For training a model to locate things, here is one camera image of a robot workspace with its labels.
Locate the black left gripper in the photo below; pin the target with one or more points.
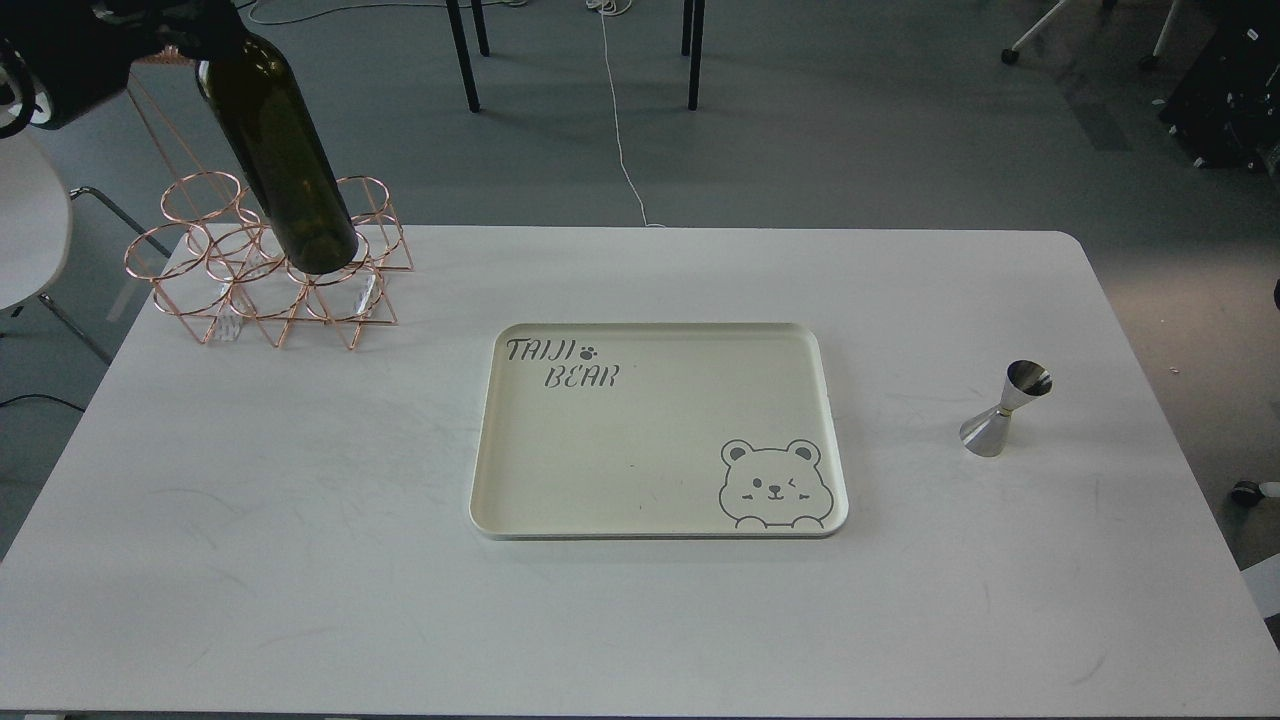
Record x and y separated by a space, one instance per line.
63 58

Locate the dark green wine bottle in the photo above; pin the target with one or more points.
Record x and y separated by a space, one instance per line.
251 90

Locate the steel double jigger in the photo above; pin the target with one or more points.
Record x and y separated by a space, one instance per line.
985 434

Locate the white chair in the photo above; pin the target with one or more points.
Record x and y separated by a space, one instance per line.
36 225

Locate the cream bear serving tray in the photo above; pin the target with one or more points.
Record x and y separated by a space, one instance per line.
658 430

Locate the black equipment case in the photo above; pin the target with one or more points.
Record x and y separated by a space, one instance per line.
1224 109

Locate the copper wire bottle rack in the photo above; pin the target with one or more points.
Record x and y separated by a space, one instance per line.
217 267

